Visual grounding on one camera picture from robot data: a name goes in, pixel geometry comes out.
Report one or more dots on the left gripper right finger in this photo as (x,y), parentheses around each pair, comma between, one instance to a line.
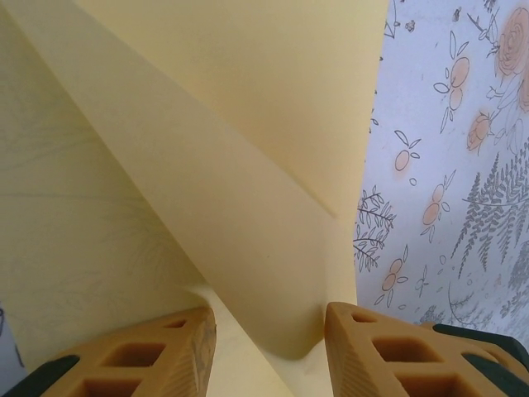
(363,372)

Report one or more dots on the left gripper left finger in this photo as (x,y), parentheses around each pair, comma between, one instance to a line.
(165,372)

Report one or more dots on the yellow cloth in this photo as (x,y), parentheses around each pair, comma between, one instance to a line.
(206,124)

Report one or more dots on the floral patterned tablecloth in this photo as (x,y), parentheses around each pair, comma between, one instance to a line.
(454,207)

